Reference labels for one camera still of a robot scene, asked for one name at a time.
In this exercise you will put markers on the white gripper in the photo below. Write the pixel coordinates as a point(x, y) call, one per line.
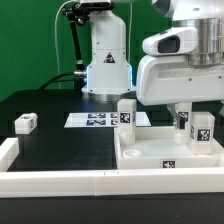
point(169, 80)

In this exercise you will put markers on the white square table top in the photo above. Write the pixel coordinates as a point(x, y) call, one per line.
point(155, 148)

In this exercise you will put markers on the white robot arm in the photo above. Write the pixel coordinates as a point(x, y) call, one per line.
point(109, 72)

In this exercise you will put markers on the white marker sheet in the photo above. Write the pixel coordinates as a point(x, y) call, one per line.
point(82, 120)

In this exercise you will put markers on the white U-shaped fence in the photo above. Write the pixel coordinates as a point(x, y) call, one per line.
point(103, 182)

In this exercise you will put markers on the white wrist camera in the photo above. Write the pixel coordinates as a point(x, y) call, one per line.
point(176, 40)

